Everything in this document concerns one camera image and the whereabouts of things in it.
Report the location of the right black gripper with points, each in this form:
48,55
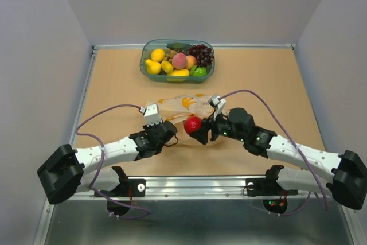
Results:
201,135

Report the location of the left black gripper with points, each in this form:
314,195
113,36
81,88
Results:
147,128

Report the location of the small red fruit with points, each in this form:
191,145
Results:
192,124

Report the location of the translucent orange plastic bag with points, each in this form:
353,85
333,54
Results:
179,108

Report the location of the wrinkled yellow fruit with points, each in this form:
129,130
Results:
167,67

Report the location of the pink peach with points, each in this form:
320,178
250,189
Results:
179,61
191,61

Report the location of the purple grape bunch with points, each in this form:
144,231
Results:
204,55

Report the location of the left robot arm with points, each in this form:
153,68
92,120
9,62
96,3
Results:
68,171

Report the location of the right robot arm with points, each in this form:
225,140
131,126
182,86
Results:
340,176

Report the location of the yellow mango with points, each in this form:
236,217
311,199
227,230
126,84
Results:
178,75

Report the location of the green striped melon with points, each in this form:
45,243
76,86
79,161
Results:
198,71

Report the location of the yellow pear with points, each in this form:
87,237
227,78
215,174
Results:
152,67

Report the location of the yellow lemon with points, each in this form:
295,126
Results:
158,55

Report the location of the brown longan bunch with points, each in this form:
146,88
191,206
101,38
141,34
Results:
169,55

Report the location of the teal plastic basket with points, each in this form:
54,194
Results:
177,45

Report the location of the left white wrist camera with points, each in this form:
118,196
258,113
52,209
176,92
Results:
151,115

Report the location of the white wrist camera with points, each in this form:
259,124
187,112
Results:
151,115
218,103

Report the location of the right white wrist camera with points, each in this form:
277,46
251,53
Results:
218,103

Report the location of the aluminium front rail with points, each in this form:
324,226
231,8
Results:
183,187

